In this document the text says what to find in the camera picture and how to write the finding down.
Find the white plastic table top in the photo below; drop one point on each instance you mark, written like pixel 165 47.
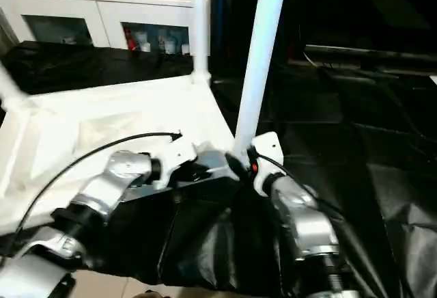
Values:
pixel 82 127

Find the white plastic table leg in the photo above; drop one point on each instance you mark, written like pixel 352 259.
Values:
pixel 201 24
pixel 12 89
pixel 261 52

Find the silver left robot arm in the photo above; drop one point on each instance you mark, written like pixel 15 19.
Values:
pixel 102 188

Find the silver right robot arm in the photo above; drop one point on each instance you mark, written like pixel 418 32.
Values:
pixel 307 223

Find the black plastic table mat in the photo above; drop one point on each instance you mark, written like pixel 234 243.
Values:
pixel 369 134

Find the black flat bar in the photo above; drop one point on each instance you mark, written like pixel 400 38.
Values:
pixel 375 53

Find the white glass-door cabinet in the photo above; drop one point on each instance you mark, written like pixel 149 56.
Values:
pixel 75 4

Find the white flat board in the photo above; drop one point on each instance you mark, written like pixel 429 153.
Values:
pixel 433 78

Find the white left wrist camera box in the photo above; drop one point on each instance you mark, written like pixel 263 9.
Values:
pixel 175 154

